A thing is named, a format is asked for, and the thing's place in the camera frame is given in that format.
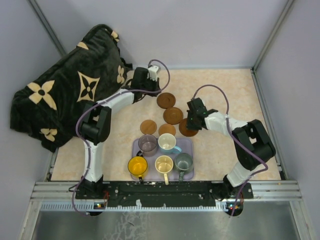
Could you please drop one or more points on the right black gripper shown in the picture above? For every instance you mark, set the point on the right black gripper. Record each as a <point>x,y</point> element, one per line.
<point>194,120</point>

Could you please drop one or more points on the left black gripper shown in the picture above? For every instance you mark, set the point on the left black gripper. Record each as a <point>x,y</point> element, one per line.
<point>152,87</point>

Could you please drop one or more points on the dark brown grooved coaster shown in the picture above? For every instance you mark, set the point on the dark brown grooved coaster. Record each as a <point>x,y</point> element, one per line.
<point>166,100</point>

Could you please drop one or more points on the light brown small coaster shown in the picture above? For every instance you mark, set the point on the light brown small coaster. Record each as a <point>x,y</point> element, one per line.
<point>148,127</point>
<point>167,129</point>

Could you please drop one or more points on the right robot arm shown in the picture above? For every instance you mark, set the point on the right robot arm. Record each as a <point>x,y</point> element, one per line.
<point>252,143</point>

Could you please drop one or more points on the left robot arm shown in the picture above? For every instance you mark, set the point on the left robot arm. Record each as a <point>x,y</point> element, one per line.
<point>95,127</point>

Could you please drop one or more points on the transparent purple cup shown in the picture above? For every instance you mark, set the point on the transparent purple cup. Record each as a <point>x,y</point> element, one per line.
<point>148,145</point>

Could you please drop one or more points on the lavender plastic tray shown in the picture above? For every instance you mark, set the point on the lavender plastic tray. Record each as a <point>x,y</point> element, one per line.
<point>153,175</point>

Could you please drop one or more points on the cream and blue mug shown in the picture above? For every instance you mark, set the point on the cream and blue mug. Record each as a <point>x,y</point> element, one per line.
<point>168,144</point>

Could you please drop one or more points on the grey green mug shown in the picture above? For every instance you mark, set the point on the grey green mug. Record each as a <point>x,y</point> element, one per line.
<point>183,164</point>

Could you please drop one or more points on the yellow transparent mug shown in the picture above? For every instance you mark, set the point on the yellow transparent mug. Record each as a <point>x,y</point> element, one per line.
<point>138,168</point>

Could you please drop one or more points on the black floral plush blanket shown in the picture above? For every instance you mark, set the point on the black floral plush blanket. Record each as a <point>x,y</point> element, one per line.
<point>48,108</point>

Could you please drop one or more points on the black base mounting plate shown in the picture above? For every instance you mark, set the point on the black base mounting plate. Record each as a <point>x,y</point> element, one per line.
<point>158,194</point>

